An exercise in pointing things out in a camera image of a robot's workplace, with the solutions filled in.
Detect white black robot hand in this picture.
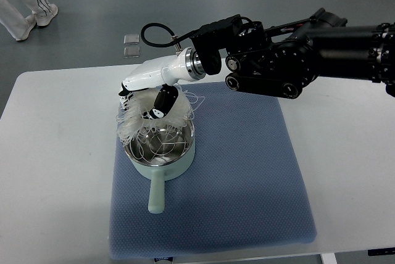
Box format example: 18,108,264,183
119,47,206,119

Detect white vermicelli bundle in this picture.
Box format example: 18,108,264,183
117,86,205,146

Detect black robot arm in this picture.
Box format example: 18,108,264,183
191,9,394,99

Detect mint green steel pot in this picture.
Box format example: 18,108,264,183
124,119,196,214

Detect upper metal floor plate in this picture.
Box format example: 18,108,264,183
123,34,139,45

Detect blue textured mat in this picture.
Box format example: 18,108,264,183
109,83,317,260

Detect person in white clothes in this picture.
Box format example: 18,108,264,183
1,0,59,42

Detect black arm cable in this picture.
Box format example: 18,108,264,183
141,22,201,54

